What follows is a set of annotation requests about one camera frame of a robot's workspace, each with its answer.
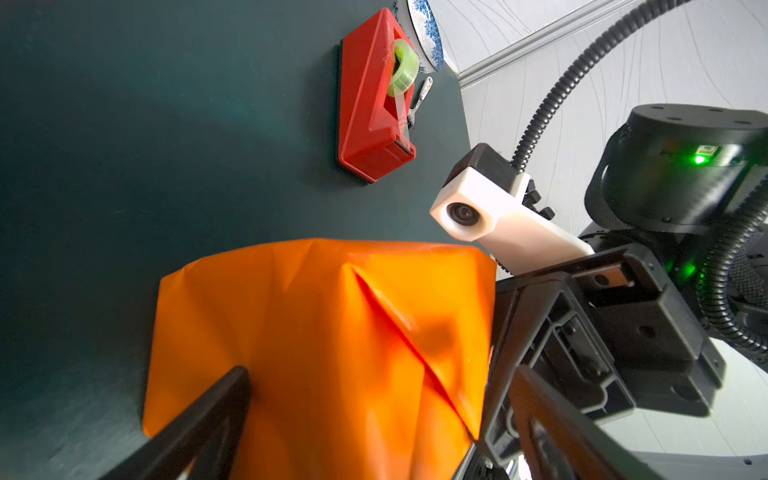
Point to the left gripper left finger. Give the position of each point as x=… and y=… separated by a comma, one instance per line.
x=202, y=441

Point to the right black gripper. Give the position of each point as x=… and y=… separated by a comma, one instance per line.
x=610, y=333

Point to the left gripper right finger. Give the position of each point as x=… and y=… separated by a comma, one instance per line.
x=570, y=438

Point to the orange wrapping paper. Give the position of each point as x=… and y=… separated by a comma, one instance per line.
x=367, y=360

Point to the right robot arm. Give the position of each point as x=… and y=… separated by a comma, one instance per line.
x=689, y=183

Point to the silver fork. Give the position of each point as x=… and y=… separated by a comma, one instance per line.
x=423, y=92

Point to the red tape dispenser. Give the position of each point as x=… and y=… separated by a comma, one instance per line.
x=378, y=69

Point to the green table mat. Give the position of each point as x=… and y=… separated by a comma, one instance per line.
x=139, y=136

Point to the blue white ceramic bowl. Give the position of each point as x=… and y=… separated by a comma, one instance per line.
x=417, y=20

